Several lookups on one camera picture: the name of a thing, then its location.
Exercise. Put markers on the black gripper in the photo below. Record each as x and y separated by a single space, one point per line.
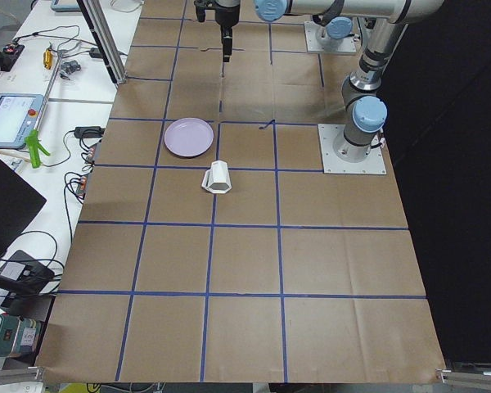
227 15

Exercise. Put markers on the white hexagonal cup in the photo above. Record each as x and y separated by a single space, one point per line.
217 178

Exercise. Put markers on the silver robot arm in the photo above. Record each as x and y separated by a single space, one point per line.
333 32
392 17

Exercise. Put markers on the purple plate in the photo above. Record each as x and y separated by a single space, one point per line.
188 137

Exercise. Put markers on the black power adapter far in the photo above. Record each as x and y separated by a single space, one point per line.
95 53

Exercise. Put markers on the black power adapter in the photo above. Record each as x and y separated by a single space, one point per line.
95 53
81 132

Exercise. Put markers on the long metal rod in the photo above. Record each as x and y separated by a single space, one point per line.
55 73

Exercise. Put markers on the yellow tool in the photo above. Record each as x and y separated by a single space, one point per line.
47 59

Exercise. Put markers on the green plastic clamp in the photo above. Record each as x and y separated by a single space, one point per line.
35 148

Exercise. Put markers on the blue teach pendant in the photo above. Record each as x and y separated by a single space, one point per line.
19 113

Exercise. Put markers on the brown paper table cover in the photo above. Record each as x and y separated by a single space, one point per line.
293 275

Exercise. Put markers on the black monitor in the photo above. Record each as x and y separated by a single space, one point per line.
19 205

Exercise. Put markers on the black box device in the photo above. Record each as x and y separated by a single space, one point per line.
24 275

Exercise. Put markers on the green white machine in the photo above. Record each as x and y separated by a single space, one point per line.
18 336

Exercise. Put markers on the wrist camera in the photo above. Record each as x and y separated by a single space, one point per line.
201 6

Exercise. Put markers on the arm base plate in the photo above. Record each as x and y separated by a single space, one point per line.
341 157
348 47

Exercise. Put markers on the aluminium frame post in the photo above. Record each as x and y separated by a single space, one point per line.
99 28

